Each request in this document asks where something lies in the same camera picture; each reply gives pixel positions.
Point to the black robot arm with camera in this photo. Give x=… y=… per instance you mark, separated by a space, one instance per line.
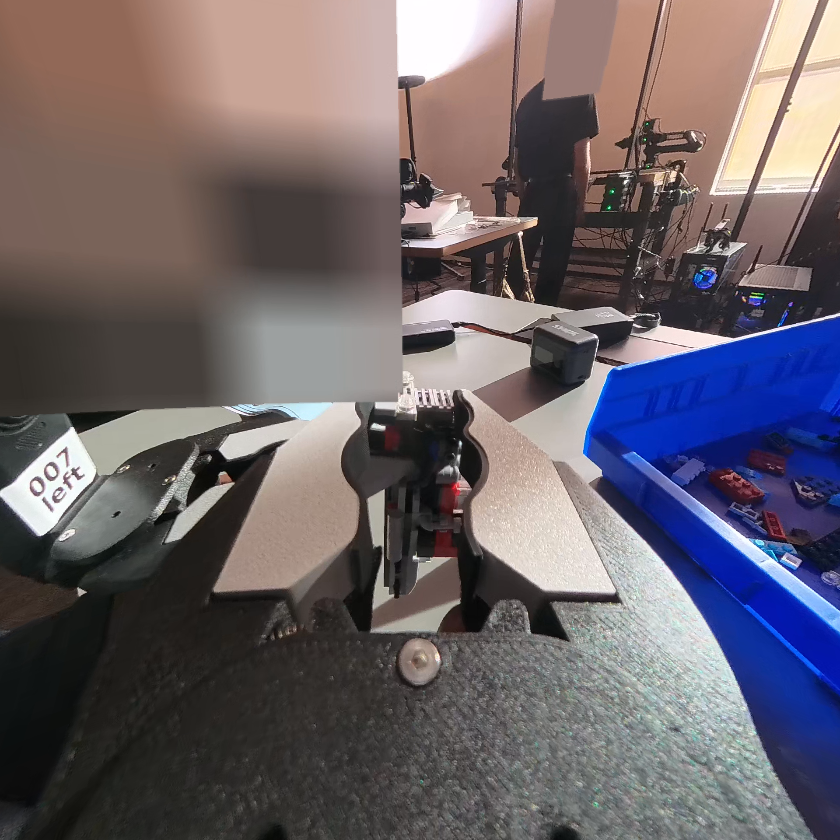
x=663 y=139

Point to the building instruction booklet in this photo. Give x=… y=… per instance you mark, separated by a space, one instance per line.
x=253 y=408

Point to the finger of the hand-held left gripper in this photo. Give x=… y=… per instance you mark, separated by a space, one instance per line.
x=197 y=528
x=246 y=436

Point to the stack of white boxes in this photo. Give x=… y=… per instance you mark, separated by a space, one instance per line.
x=439 y=213

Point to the computer tower with glowing fan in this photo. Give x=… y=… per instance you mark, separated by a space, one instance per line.
x=705 y=275

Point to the computer case with mesh top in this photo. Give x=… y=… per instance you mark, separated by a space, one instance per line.
x=778 y=277

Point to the black box with green lights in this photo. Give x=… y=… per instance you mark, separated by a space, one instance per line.
x=613 y=190

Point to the dark grey desk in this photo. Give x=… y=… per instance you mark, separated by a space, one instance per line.
x=472 y=367

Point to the black light stand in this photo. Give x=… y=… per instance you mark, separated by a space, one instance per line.
x=413 y=80

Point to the grey action camera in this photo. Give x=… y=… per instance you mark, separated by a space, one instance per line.
x=564 y=354

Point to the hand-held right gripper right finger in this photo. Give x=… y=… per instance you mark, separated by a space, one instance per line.
x=538 y=525

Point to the white table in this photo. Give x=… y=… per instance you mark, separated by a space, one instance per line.
x=459 y=244

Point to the blue plastic bin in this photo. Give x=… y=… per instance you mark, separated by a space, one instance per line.
x=689 y=394

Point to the window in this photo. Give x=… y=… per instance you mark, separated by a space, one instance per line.
x=774 y=98

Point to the pile of red blue toy bricks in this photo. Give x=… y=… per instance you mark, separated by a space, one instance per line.
x=735 y=485

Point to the tall metal pole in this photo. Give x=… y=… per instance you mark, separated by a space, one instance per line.
x=517 y=65

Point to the black power adapter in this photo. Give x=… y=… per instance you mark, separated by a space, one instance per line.
x=604 y=321

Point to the toy brick vehicle model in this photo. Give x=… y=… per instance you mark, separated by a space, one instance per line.
x=420 y=472

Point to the metal equipment rack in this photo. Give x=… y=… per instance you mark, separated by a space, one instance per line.
x=646 y=197

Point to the person's right hand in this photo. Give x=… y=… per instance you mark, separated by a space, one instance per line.
x=456 y=620

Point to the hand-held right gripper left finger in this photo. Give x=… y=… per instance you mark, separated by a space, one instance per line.
x=295 y=518

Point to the black flat box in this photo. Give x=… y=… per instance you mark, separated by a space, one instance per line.
x=426 y=334

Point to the black video camera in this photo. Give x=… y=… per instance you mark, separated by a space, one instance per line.
x=415 y=190

